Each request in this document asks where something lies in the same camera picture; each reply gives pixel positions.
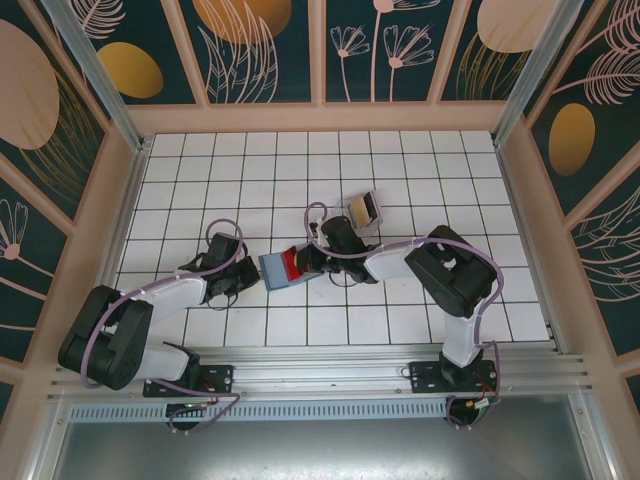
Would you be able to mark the red credit card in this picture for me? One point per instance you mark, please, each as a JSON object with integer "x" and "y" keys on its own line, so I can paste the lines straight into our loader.
{"x": 290, "y": 265}

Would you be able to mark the blue box with red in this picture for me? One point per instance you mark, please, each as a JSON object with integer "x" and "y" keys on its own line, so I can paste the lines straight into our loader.
{"x": 272, "y": 272}

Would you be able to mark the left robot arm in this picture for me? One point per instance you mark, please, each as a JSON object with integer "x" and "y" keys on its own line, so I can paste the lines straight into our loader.
{"x": 175, "y": 297}

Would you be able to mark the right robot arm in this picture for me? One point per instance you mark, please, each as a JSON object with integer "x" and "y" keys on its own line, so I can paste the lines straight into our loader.
{"x": 390, "y": 262}

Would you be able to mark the clear plastic card box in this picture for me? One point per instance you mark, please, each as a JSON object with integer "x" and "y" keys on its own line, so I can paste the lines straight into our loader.
{"x": 372, "y": 230}

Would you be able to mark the yellow credit card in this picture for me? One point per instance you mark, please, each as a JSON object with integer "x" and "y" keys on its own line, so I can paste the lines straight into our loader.
{"x": 362, "y": 210}

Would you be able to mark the grey metal sheet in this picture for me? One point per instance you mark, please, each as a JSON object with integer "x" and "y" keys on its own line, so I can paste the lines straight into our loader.
{"x": 320, "y": 450}

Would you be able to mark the small wiring connector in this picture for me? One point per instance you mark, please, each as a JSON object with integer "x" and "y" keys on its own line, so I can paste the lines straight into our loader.
{"x": 485, "y": 404}

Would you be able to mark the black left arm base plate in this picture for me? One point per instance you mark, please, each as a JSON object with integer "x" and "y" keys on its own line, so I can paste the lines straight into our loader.
{"x": 220, "y": 377}

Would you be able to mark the aluminium mounting rail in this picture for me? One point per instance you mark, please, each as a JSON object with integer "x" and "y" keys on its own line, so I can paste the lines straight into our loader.
{"x": 320, "y": 370}

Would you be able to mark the aluminium side rail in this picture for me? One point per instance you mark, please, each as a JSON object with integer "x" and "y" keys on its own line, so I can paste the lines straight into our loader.
{"x": 132, "y": 195}
{"x": 525, "y": 235}

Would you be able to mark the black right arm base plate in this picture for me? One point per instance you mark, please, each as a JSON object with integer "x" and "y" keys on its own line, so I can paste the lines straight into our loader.
{"x": 425, "y": 375}

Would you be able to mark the aluminium corner post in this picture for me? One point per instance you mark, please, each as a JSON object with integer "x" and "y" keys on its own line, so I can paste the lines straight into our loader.
{"x": 95, "y": 65}
{"x": 530, "y": 65}

